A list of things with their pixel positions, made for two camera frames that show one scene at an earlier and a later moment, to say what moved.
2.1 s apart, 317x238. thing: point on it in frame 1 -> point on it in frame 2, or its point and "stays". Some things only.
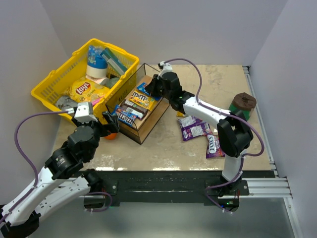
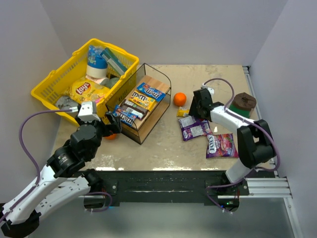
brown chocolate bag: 130,107 stays
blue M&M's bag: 127,118 stays
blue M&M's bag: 142,88 stays
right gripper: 156,84 -> 198,103
